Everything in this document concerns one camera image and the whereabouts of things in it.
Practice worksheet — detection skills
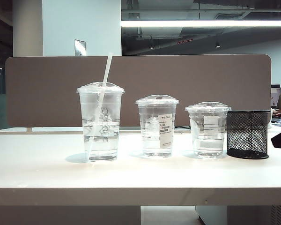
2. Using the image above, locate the background computer monitor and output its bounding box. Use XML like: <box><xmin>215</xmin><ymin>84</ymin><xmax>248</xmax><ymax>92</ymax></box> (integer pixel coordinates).
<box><xmin>271</xmin><ymin>84</ymin><xmax>281</xmax><ymax>110</ymax></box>

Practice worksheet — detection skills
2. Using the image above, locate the large clear dome lid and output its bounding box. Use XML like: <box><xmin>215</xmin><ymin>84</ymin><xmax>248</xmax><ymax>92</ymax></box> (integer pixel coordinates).
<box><xmin>76</xmin><ymin>81</ymin><xmax>125</xmax><ymax>94</ymax></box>

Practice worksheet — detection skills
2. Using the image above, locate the small clear plastic cup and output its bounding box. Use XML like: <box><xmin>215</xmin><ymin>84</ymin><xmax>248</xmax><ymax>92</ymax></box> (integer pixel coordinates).
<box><xmin>187</xmin><ymin>111</ymin><xmax>229</xmax><ymax>160</ymax></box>

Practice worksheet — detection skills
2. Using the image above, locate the black mesh pen holder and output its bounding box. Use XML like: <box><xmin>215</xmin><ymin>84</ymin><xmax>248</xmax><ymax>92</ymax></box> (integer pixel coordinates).
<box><xmin>226</xmin><ymin>110</ymin><xmax>272</xmax><ymax>161</ymax></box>

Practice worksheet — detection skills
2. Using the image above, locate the small clear dome lid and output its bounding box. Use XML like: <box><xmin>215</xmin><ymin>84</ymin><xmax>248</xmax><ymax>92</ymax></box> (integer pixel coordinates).
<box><xmin>185</xmin><ymin>101</ymin><xmax>232</xmax><ymax>113</ymax></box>

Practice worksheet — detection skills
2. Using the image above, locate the white drinking straw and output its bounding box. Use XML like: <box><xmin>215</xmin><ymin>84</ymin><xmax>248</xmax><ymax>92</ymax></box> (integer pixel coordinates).
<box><xmin>87</xmin><ymin>52</ymin><xmax>113</xmax><ymax>162</ymax></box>

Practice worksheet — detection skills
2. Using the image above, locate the long white ceiling light strip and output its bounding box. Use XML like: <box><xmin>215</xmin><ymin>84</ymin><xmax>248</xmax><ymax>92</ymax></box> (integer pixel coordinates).
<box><xmin>120</xmin><ymin>20</ymin><xmax>281</xmax><ymax>28</ymax></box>

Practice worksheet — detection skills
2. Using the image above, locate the framed sign on pillar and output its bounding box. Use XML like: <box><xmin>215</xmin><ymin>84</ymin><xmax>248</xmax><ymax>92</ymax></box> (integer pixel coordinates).
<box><xmin>74</xmin><ymin>39</ymin><xmax>87</xmax><ymax>57</ymax></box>

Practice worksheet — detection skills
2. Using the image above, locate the medium clear dome lid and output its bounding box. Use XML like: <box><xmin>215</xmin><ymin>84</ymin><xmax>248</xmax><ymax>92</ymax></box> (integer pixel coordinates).
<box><xmin>134</xmin><ymin>94</ymin><xmax>180</xmax><ymax>105</ymax></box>

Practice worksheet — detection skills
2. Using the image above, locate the large clear plastic cup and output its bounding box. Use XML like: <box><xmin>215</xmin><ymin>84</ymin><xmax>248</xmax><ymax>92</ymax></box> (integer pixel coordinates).
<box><xmin>79</xmin><ymin>92</ymin><xmax>122</xmax><ymax>162</ymax></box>

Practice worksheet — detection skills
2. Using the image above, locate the brown fabric desk partition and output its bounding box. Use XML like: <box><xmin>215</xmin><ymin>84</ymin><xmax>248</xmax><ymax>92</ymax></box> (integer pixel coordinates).
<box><xmin>4</xmin><ymin>54</ymin><xmax>272</xmax><ymax>128</ymax></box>

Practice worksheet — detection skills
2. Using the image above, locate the medium clear cup with label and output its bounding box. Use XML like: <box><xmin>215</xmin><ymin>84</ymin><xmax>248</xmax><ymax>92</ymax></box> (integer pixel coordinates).
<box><xmin>137</xmin><ymin>104</ymin><xmax>177</xmax><ymax>158</ymax></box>

